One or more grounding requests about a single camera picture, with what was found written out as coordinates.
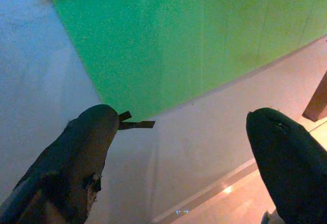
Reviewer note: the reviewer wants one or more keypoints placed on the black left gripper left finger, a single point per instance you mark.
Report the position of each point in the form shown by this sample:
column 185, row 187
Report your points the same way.
column 64, row 162

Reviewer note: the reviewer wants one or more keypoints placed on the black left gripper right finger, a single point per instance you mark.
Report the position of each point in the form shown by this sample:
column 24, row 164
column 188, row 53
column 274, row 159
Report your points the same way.
column 288, row 162

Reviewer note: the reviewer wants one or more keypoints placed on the green wall board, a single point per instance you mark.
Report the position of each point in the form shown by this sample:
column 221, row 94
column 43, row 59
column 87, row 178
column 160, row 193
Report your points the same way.
column 178, row 43

